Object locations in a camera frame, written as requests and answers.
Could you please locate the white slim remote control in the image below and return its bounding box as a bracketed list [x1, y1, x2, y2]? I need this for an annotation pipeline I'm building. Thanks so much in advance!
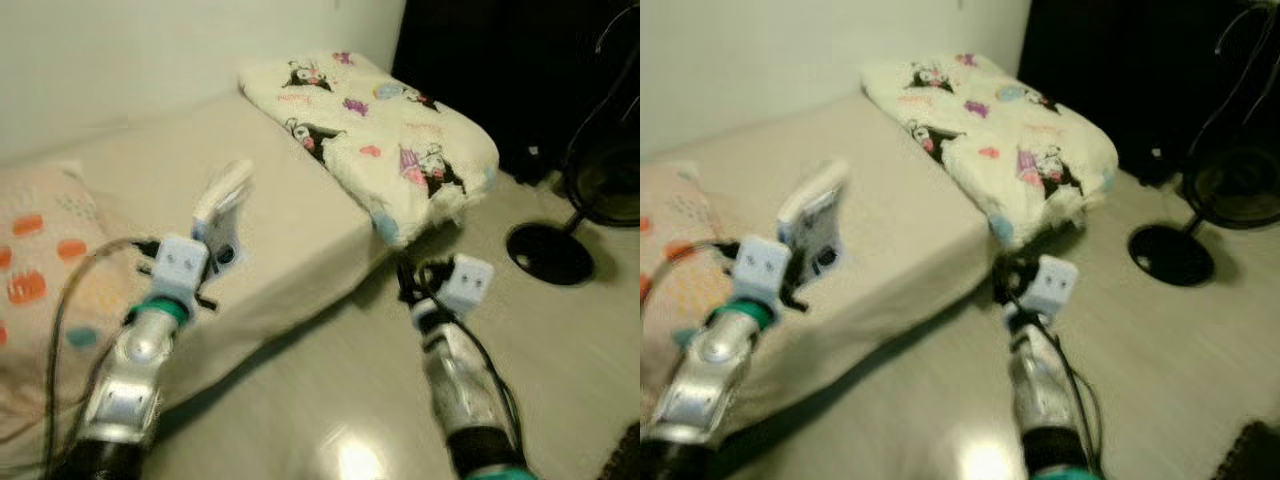
[191, 159, 255, 224]
[777, 158, 852, 227]

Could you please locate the beige bed mattress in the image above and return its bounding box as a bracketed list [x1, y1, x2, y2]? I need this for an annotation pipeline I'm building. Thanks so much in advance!
[0, 95, 393, 473]
[640, 95, 1004, 441]

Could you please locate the peach spotted pillow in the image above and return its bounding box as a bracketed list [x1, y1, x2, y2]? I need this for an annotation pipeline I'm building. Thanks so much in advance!
[640, 160, 736, 401]
[0, 163, 136, 441]

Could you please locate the black standing fan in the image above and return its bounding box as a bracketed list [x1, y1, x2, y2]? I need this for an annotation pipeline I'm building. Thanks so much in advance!
[1127, 145, 1280, 289]
[504, 140, 641, 289]

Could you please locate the cream cartoon print blanket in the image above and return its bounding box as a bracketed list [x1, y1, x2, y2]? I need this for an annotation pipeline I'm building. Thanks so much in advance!
[238, 52, 500, 250]
[860, 52, 1120, 252]

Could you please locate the black wardrobe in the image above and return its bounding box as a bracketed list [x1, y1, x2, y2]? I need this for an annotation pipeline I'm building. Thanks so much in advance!
[1018, 0, 1280, 187]
[392, 0, 641, 187]

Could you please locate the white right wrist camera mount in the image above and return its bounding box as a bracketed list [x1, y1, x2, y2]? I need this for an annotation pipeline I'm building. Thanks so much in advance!
[1024, 257, 1082, 321]
[438, 255, 495, 319]

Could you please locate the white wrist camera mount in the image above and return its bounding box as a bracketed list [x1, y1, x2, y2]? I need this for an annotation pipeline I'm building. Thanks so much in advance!
[438, 255, 495, 319]
[734, 238, 793, 307]
[152, 234, 210, 303]
[1024, 257, 1082, 321]

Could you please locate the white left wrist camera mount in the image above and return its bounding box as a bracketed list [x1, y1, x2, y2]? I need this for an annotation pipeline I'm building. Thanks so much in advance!
[734, 238, 793, 307]
[152, 234, 210, 303]

